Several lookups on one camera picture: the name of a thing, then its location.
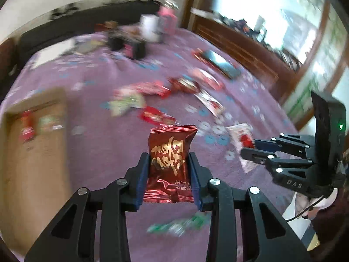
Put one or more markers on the long red snack packet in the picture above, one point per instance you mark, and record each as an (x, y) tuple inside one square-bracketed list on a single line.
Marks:
[(27, 128)]

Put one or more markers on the cardboard box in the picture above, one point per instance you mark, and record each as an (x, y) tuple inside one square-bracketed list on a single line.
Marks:
[(49, 182)]

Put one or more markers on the grey notebook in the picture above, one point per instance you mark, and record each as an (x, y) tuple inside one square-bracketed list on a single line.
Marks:
[(87, 46)]

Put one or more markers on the glass window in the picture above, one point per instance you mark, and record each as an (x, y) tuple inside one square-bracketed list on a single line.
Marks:
[(286, 0)]

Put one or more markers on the white cup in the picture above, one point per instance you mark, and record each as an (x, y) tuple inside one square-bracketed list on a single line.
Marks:
[(149, 27)]

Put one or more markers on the dark red gold-print snack packet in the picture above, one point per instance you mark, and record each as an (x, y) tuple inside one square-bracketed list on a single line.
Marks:
[(169, 163)]

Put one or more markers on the green and cream snack packet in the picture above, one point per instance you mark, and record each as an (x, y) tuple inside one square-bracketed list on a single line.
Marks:
[(126, 105)]

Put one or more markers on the person's right hand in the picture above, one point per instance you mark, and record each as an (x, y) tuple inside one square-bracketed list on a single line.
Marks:
[(328, 201)]

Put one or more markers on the wooden cabinet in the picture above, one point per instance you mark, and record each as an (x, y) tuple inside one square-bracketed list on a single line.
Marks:
[(240, 51)]

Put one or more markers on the long pink snack packet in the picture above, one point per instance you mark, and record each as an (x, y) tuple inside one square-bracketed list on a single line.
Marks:
[(141, 88)]

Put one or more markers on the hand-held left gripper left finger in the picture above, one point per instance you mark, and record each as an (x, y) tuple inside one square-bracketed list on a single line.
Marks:
[(141, 181)]

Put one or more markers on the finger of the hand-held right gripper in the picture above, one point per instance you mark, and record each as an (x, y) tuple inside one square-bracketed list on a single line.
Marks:
[(261, 157), (286, 142)]

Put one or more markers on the purple floral bed cover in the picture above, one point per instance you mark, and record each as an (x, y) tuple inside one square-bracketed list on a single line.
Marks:
[(95, 155)]

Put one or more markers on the small black gadget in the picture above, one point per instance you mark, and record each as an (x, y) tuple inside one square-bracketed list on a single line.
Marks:
[(58, 13), (72, 6)]

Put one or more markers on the black headboard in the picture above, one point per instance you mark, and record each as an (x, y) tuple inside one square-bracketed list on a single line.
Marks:
[(68, 23)]

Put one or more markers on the small red snack packet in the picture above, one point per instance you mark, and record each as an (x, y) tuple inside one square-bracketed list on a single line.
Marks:
[(156, 116)]

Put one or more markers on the bright green snack packet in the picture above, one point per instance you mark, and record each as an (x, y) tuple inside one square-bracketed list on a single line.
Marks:
[(49, 122)]

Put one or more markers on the pink bottle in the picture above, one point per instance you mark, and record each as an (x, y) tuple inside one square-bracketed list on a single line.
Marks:
[(168, 16)]

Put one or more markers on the shiny red packet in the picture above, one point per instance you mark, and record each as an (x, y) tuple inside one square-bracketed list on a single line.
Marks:
[(197, 54)]

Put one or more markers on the dark teal packet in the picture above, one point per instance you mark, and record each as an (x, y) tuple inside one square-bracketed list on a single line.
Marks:
[(222, 64)]

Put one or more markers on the dark windowsill clutter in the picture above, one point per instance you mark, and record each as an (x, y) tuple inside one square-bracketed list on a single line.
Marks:
[(245, 27)]

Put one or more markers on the white and red snack packet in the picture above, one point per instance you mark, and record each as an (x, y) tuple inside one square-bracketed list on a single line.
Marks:
[(210, 102), (241, 136)]

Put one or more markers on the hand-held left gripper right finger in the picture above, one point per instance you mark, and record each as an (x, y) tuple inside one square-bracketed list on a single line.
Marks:
[(195, 181)]

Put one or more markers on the black cup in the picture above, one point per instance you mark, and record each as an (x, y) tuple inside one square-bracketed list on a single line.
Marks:
[(114, 42), (136, 49)]

